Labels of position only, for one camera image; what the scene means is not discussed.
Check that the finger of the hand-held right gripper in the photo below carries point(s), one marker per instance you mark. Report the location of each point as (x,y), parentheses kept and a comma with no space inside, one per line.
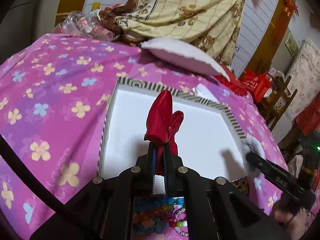
(272,173)

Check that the silver beaded bangle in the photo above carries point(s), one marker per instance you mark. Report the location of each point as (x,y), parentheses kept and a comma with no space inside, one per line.
(180,212)

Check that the striped cardboard box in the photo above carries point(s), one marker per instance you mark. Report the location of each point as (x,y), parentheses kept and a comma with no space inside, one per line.
(200,135)

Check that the red satin bow scrunchie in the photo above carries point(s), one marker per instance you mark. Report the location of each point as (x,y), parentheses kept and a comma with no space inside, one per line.
(160,115)

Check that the floral mattress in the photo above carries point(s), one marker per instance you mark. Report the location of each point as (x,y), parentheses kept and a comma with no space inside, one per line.
(305,80)

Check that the beige floral quilt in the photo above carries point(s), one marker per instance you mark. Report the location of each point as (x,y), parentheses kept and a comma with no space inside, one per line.
(187,12)

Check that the leopard print bow scrunchie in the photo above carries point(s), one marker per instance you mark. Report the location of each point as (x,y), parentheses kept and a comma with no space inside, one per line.
(241,186)

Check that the person's right hand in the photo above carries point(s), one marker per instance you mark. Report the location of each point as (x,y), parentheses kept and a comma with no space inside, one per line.
(282,216)

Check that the red ruffled pillow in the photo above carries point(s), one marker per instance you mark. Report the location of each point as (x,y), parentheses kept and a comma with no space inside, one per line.
(232,82)

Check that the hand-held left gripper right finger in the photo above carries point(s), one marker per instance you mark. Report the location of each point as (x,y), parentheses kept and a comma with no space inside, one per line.
(167,162)

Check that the red hanging knot ornament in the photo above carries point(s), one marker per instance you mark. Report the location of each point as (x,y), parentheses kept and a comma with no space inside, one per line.
(290,0)

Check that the red cloth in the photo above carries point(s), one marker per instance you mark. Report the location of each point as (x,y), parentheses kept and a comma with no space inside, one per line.
(310,120)

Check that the clear plastic bag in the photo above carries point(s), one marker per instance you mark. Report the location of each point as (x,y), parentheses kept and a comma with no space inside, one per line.
(82,22)

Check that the pink floral bedsheet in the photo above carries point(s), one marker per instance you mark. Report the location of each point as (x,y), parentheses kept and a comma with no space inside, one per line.
(62,67)

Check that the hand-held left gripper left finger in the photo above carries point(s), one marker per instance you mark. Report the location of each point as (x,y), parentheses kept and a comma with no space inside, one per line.
(152,160)

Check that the white pillow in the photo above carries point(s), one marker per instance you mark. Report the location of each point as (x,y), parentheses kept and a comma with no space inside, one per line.
(185,55)

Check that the light blue fluffy scrunchie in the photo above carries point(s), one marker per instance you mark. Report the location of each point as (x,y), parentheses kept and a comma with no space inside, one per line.
(246,145)

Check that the wooden rack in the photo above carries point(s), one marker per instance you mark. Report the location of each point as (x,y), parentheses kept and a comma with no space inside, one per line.
(280,100)

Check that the yellow bottle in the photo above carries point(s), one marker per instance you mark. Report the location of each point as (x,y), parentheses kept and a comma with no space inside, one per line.
(96,6)

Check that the white tissue packet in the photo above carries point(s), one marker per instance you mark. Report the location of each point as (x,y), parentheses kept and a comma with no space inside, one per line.
(202,91)

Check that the red shopping bag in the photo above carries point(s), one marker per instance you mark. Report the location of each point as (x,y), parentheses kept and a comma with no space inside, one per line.
(255,85)

